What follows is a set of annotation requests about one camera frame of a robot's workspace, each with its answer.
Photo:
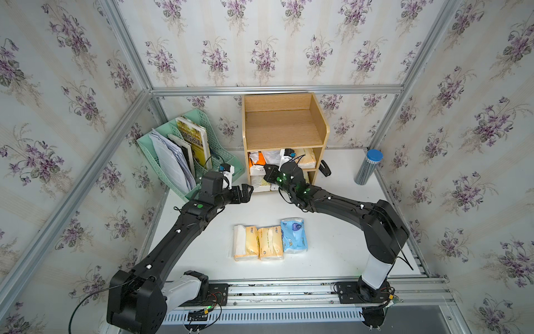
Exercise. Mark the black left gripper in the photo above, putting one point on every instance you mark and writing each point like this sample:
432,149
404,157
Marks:
245,196

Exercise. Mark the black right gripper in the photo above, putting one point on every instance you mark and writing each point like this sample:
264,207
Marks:
268,175

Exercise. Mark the orange tissue pack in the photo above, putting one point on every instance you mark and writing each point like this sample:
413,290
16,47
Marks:
256,159

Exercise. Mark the yellow tissue pack with tissue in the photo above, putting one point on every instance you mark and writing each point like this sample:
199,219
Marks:
245,243

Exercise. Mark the blue tissue pack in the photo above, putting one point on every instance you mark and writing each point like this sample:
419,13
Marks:
294,239

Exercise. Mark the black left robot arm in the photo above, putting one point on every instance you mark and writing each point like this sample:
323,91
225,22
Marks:
136,299

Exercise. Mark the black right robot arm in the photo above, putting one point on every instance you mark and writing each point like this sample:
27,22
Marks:
384,231

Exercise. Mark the beige tissue pack middle shelf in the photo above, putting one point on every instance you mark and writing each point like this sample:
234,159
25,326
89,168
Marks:
305,158

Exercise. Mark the purple tissue pack middle shelf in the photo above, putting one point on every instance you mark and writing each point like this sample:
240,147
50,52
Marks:
273,157

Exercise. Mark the yellow-green tissue pack left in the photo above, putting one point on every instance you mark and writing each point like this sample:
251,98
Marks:
259,184

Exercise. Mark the wooden shelf unit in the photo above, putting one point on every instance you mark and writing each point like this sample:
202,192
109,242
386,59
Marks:
280,121

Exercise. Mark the mint green desk organizer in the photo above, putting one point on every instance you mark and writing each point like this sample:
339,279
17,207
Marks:
219,155

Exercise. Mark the white papers in organizer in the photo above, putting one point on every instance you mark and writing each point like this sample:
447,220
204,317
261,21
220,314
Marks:
172,162

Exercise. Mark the yellow book in organizer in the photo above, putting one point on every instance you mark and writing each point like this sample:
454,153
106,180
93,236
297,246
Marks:
196,136

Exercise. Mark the clear pencil tube blue lid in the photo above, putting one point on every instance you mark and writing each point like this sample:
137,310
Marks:
372,159

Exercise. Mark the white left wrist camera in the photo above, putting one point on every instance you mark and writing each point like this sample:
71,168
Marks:
228,172

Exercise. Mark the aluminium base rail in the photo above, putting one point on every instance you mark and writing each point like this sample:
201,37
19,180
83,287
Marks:
313,300

